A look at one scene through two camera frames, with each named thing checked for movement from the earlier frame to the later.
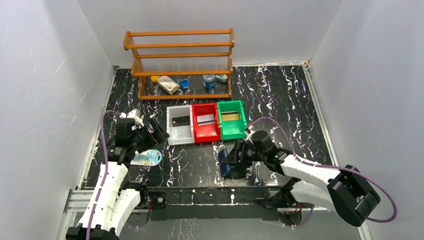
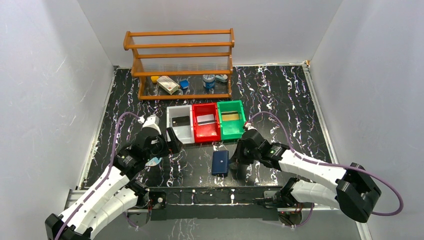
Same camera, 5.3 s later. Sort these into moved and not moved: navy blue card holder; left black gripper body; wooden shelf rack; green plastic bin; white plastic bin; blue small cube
Moved: left black gripper body; navy blue card holder
Not moved: green plastic bin; white plastic bin; wooden shelf rack; blue small cube
